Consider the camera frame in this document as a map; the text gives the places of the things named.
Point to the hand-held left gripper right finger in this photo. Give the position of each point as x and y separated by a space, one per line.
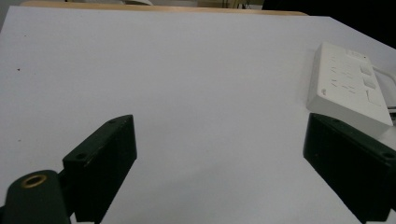
348 161

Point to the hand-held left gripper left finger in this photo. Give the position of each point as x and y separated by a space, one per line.
99 165

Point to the white power strip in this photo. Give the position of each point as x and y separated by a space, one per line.
345 90

